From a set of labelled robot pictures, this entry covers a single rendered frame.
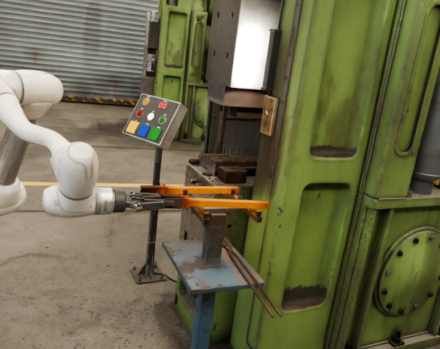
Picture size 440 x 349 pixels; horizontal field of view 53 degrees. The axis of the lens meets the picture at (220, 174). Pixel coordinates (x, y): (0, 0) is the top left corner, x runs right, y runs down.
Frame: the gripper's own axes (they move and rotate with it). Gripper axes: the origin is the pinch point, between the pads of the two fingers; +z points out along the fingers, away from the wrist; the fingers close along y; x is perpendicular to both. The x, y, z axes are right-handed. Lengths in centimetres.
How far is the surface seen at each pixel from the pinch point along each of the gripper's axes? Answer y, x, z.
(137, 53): -848, 12, 154
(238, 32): -55, 60, 39
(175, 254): -18.8, -30.6, 9.9
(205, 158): -73, -4, 38
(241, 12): -55, 69, 39
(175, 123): -108, 7, 31
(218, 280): 3.8, -30.2, 20.5
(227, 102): -60, 28, 41
